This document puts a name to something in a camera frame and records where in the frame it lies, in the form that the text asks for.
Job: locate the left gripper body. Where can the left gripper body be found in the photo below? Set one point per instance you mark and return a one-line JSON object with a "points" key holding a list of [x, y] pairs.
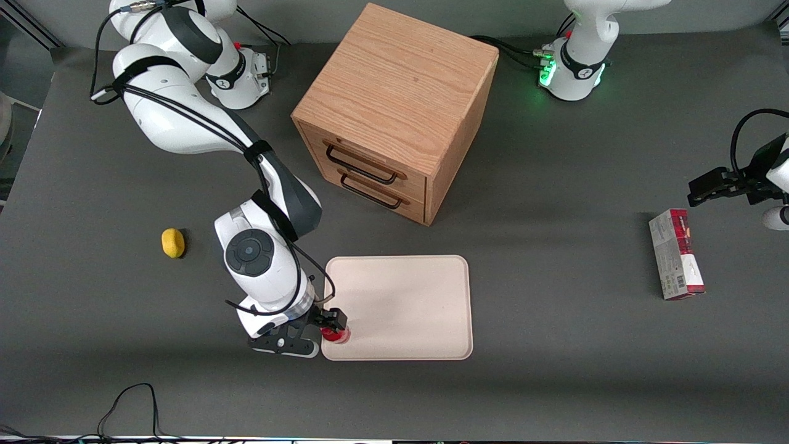
{"points": [[753, 179]]}

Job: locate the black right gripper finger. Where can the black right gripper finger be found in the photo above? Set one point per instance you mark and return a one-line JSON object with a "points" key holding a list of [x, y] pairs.
{"points": [[308, 338], [330, 317]]}

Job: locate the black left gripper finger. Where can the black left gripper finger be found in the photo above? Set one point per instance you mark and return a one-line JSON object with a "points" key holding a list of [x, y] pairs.
{"points": [[709, 190], [724, 176]]}

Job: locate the red coke bottle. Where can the red coke bottle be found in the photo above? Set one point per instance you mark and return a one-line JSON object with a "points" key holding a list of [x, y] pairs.
{"points": [[336, 336]]}

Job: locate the beige plastic tray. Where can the beige plastic tray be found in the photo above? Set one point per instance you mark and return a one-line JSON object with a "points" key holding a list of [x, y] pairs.
{"points": [[407, 302]]}

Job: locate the grey and red carton box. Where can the grey and red carton box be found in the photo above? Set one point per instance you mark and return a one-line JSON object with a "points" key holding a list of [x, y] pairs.
{"points": [[675, 256]]}

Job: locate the yellow lemon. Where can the yellow lemon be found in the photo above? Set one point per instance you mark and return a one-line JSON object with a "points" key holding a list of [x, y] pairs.
{"points": [[173, 243]]}

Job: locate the wooden drawer cabinet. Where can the wooden drawer cabinet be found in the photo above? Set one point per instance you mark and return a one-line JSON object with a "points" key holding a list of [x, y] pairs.
{"points": [[394, 98]]}

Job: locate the aluminium frame strut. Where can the aluminium frame strut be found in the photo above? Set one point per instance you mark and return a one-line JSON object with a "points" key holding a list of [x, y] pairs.
{"points": [[34, 24]]}

